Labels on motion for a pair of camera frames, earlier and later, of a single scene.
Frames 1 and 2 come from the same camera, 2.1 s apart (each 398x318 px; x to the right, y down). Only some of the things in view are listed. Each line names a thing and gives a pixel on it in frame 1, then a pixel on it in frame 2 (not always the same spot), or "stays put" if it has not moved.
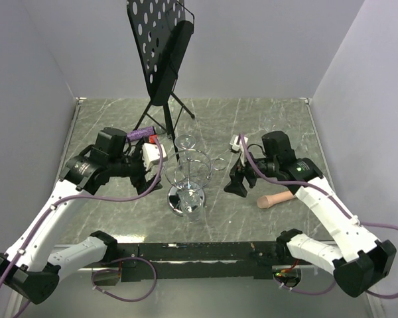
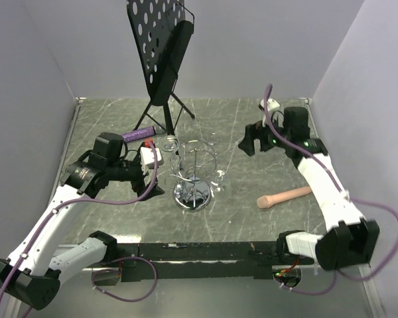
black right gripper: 239,170 to 255,131
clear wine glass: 185,141 to 170,143
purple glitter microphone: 140,133 stays put
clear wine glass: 192,205 to 221,187
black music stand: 162,32 stays put
